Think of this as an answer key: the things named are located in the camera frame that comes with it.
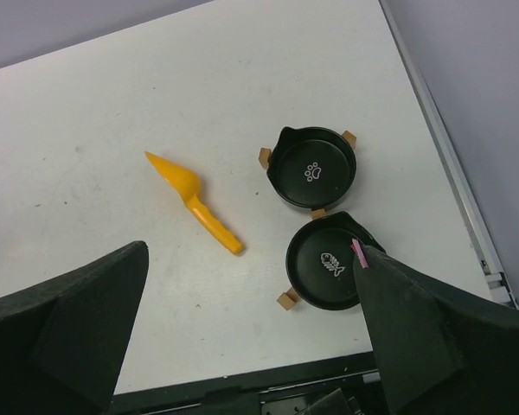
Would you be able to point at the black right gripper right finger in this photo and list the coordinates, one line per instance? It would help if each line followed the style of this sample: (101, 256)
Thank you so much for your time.
(439, 349)

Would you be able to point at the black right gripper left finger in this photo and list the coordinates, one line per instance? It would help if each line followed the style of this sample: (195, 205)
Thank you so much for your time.
(63, 341)

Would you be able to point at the yellow plastic scoop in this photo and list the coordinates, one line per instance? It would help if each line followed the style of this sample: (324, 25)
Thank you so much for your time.
(188, 185)

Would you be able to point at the pink tape scrap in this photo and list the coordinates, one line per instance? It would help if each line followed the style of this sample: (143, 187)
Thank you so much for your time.
(356, 246)

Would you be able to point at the black fish print bowl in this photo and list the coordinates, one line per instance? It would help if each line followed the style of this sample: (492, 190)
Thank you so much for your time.
(319, 261)

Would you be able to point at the black paw print bowl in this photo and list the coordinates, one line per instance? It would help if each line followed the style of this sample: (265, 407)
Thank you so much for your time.
(313, 170)

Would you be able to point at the aluminium table edge rail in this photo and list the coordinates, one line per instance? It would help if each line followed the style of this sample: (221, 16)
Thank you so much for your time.
(481, 240)

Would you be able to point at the black mounting base plate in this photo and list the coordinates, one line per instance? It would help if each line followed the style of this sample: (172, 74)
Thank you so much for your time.
(280, 390)

